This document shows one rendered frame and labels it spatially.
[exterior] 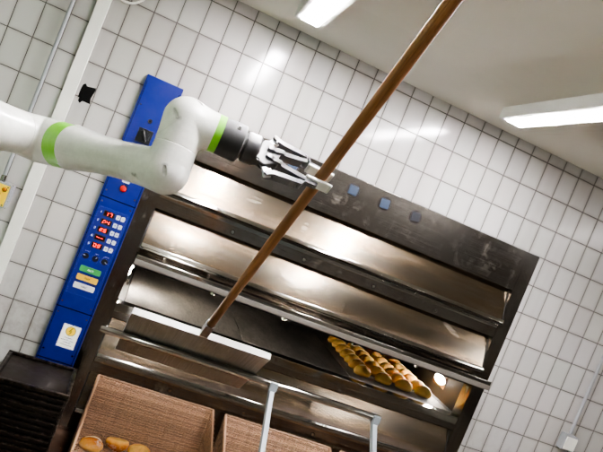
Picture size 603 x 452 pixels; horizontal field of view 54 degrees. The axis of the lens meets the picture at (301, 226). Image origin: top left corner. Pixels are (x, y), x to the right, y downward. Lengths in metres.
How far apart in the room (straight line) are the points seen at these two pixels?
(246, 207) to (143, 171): 1.34
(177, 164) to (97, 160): 0.22
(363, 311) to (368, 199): 0.54
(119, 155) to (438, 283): 1.94
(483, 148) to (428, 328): 0.93
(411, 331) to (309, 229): 0.73
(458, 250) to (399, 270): 0.32
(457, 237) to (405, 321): 0.49
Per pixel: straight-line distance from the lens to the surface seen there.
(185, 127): 1.36
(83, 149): 1.51
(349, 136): 1.33
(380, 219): 2.82
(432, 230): 2.93
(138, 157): 1.38
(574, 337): 3.48
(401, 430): 3.17
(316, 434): 3.03
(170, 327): 2.26
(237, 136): 1.38
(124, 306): 2.73
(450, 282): 3.03
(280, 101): 2.69
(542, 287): 3.29
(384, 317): 2.92
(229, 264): 2.69
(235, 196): 2.66
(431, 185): 2.91
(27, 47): 2.74
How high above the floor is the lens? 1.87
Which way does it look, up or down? 2 degrees down
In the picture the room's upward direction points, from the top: 22 degrees clockwise
